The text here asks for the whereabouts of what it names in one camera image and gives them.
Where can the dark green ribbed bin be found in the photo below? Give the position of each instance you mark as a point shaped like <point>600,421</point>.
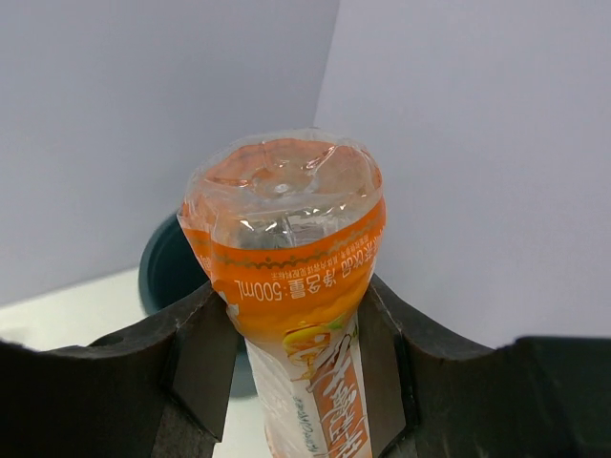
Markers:
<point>168,270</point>

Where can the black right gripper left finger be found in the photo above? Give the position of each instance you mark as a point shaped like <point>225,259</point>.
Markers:
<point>157,388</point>

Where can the orange label tea bottle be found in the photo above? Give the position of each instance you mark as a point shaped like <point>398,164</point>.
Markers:
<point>287,228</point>

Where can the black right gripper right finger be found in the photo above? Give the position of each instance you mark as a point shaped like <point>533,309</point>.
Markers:
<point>433,393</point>

